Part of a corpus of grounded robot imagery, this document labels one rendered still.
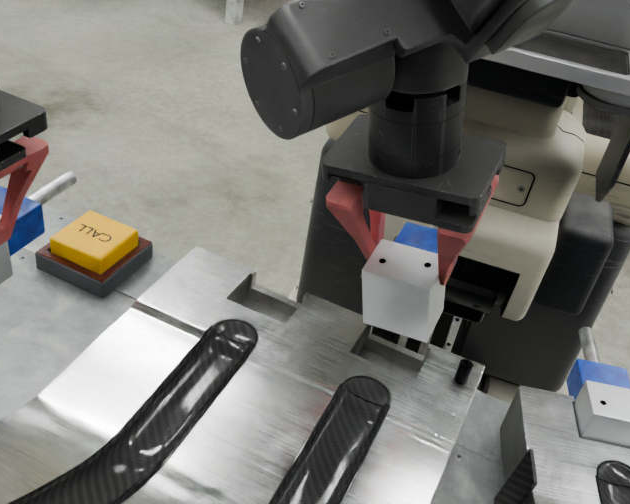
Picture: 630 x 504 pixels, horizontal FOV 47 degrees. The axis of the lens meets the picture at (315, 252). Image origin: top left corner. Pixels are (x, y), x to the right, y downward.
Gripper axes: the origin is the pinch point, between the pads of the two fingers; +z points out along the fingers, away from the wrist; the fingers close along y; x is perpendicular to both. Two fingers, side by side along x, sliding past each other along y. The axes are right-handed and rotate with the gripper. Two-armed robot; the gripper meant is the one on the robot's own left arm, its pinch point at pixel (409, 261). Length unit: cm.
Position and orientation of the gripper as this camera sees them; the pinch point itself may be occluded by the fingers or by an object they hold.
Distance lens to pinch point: 52.0
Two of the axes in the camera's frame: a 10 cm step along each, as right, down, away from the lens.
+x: 4.4, -6.1, 6.6
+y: 9.0, 2.5, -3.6
